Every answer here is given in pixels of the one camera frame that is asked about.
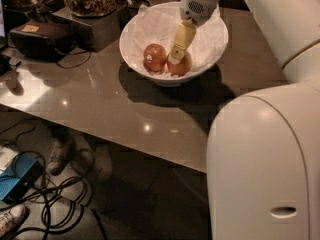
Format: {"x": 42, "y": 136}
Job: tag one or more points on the white crumpled paper liner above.
{"x": 153, "y": 27}

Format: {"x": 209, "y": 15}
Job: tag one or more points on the white ceramic bowl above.
{"x": 173, "y": 80}

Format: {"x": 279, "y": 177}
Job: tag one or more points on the dark grey stand block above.
{"x": 91, "y": 33}

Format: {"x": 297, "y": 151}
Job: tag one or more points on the black box with label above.
{"x": 43, "y": 41}

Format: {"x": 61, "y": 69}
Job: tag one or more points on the red-yellow apple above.
{"x": 181, "y": 68}

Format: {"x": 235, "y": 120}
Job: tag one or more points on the white sneaker on floor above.
{"x": 12, "y": 218}

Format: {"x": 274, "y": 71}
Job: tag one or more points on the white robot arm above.
{"x": 263, "y": 149}

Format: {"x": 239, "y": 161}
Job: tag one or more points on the blue box on floor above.
{"x": 17, "y": 178}

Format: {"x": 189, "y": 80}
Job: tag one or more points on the red apple with sticker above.
{"x": 155, "y": 57}

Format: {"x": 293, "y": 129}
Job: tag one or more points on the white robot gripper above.
{"x": 196, "y": 8}

